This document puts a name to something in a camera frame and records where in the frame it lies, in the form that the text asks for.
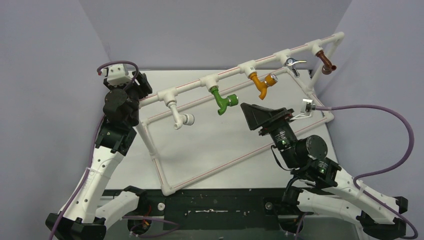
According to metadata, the green plastic faucet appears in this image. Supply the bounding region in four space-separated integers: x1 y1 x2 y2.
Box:
209 86 239 116

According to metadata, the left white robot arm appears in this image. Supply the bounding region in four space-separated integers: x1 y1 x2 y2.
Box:
45 70 153 240

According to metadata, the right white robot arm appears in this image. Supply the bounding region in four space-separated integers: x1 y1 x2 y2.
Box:
240 103 408 240

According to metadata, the orange plastic faucet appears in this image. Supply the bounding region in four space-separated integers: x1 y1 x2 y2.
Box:
248 72 278 100

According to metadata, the white plastic faucet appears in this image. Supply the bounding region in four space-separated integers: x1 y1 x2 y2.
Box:
166 100 195 130

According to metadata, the chrome metal faucet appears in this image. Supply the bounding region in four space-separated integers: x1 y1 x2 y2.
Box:
283 57 307 78

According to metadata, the brown plastic faucet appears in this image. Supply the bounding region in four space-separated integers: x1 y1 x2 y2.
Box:
315 50 337 75

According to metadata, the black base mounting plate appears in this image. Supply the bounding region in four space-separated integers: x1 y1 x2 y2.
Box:
130 188 303 233

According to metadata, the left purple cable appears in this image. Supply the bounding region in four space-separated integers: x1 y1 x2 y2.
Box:
48 60 139 240

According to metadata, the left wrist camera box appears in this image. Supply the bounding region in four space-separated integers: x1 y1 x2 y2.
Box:
100 63 132 87

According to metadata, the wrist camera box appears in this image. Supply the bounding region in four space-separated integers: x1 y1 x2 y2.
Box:
100 63 132 87
290 98 316 121

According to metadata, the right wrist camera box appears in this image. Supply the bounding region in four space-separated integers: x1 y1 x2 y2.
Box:
290 98 316 121

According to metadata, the white PVC pipe frame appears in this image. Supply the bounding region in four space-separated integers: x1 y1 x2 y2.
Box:
134 31 345 196

